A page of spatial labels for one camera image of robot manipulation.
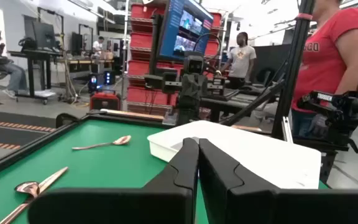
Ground black floor mat orange stripes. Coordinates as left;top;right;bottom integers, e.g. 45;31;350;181
0;111;58;156

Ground black partition panel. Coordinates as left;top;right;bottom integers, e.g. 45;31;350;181
252;43;293;93

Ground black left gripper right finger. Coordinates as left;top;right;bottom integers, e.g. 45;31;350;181
198;138;358;224

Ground dark desktop monitor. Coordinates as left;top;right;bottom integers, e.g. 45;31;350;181
31;21;58;52
70;32;85;54

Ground black diagonal brace bar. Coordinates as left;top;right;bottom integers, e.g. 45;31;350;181
219;79;287;127

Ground large monitor blue screen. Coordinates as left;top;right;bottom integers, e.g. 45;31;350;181
157;0;214;62

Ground black computer blue lights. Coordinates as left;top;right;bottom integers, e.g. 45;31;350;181
87;70;117;95

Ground black monitor stand post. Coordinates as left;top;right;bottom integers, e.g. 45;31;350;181
149;14;164;75

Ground white vertical pole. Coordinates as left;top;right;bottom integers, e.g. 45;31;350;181
121;0;131;101

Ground person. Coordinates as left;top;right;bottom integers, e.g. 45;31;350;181
0;23;28;100
91;35;105;59
290;0;358;140
219;31;257;91

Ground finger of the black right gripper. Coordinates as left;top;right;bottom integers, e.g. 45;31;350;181
193;73;209;103
178;73;194;103

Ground red black tool box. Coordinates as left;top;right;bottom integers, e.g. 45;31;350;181
89;91;122;111

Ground white plastic cutlery tray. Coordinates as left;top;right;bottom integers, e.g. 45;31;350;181
147;120;323;190

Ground black desk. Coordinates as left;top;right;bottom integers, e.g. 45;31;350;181
7;49;64;106
197;86;281;123

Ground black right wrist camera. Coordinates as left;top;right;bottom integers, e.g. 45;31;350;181
183;55;205;75

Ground black stand pole pink tape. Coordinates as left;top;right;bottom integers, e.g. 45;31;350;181
271;0;316;140

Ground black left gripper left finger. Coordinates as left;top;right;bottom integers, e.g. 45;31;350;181
28;138;200;224

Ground wooden workbench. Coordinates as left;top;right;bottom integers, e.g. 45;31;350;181
56;57;115;78

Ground red bin storage rack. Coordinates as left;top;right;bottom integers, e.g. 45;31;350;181
126;2;223;116

